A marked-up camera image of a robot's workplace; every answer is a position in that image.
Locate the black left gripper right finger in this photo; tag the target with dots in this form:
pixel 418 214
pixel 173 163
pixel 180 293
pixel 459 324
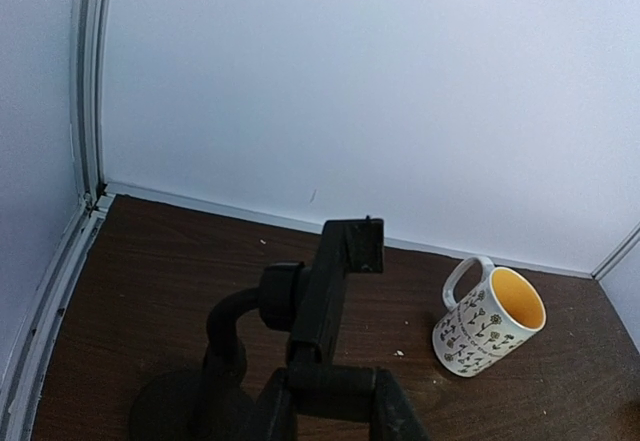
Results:
pixel 393 417

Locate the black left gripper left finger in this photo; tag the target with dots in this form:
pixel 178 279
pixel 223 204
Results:
pixel 276 415

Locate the black round-base phone stand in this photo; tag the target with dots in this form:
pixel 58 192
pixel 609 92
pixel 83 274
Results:
pixel 303 301

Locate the white floral mug yellow inside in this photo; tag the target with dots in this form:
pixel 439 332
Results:
pixel 492 320

